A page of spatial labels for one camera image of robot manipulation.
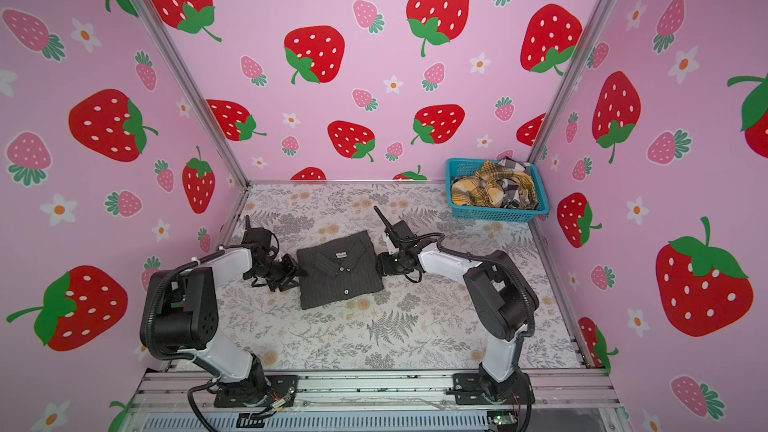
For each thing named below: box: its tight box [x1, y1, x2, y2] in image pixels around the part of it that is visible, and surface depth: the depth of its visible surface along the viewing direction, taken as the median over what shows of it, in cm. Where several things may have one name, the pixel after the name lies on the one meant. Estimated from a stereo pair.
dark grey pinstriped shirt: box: [296, 230, 384, 310], surface depth 94 cm
